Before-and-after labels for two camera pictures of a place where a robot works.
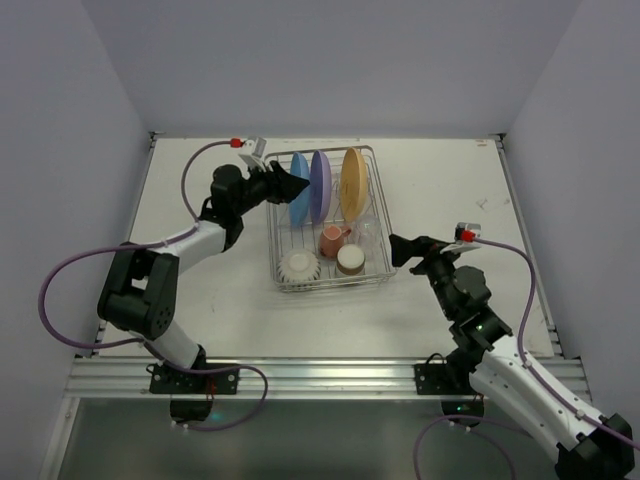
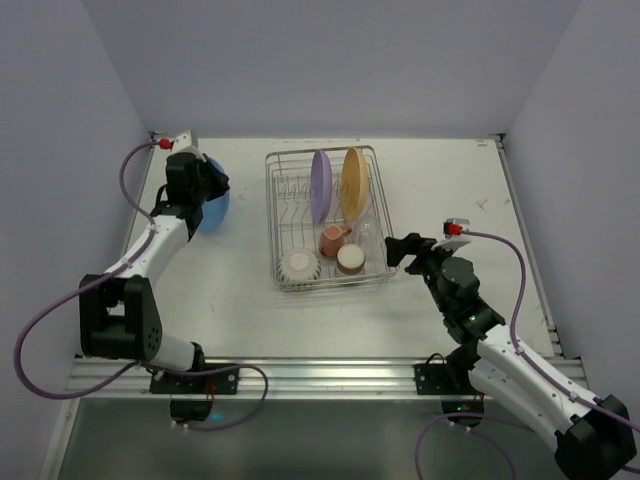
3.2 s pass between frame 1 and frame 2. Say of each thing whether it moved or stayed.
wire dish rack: stayed
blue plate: moved
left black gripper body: moved
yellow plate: stayed
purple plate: stayed
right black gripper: stayed
